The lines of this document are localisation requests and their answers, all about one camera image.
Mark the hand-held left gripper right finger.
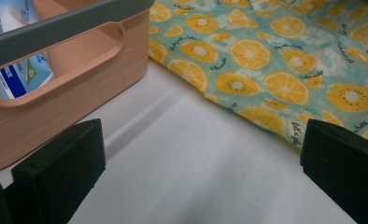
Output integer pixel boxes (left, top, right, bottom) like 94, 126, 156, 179
299, 119, 368, 224

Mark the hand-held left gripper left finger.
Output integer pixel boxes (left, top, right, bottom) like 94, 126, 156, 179
11, 118, 106, 224

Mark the pink basket with grey rim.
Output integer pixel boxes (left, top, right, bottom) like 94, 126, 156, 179
0, 0, 157, 175

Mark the blue and white box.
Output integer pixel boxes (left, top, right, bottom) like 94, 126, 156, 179
0, 0, 55, 101

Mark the fruit print cloth bag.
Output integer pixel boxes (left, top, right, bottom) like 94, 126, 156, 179
148, 0, 368, 148

